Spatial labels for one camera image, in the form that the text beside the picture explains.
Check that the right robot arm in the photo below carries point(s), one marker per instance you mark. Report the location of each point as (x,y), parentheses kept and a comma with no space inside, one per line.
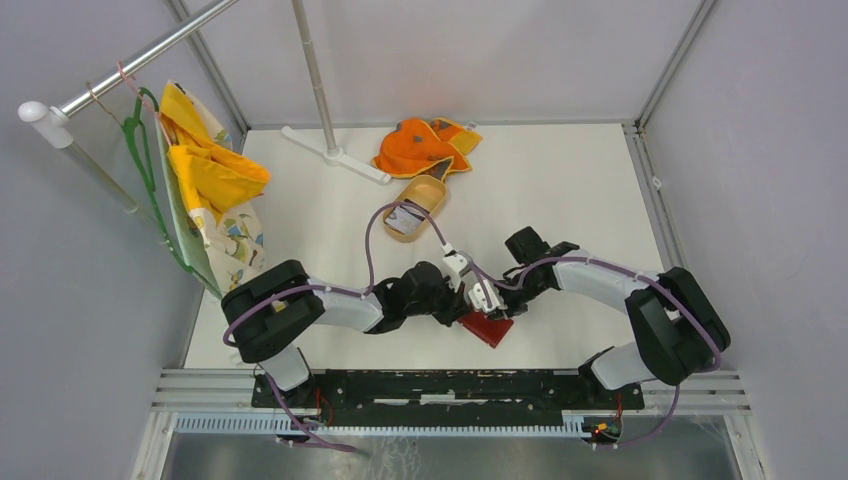
(676,330)

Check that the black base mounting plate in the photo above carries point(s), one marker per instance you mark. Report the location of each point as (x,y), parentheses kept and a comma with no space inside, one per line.
(456,398)

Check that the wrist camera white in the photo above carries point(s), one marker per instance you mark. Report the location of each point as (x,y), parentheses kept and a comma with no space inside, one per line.
(455,264)
(484,297)

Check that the yellow patterned hanging cloth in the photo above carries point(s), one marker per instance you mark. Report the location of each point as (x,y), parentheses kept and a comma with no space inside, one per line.
(212,188)

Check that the silver VIP card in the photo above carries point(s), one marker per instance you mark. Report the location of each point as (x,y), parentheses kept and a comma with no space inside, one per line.
(403,220)

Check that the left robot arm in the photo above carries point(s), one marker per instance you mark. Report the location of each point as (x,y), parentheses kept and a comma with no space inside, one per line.
(268,313)

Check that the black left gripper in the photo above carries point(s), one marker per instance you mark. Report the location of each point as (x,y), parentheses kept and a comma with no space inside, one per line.
(455,305)

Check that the red leather card holder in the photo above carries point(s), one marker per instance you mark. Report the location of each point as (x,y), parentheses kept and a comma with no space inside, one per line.
(490,331)

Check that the metal hanging rail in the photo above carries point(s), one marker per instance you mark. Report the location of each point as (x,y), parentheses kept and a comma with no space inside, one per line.
(50,121)

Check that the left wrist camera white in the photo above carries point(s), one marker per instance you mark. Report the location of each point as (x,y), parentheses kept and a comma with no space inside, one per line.
(455,264)

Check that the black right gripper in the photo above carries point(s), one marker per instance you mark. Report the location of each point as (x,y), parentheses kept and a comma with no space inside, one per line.
(511,307)

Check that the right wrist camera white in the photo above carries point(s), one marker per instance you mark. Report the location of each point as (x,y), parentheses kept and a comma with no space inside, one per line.
(484,297)

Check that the green clothes hanger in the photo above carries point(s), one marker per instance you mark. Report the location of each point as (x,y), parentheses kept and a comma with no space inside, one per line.
(148,149)

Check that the vertical metal pole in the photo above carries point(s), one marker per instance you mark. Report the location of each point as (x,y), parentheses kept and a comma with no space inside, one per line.
(314,73)

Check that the orange yellow cloth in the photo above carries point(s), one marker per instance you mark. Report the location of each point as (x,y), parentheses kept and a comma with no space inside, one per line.
(438,147)

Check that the white rack stand base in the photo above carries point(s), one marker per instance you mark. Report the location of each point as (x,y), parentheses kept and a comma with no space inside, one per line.
(336,157)

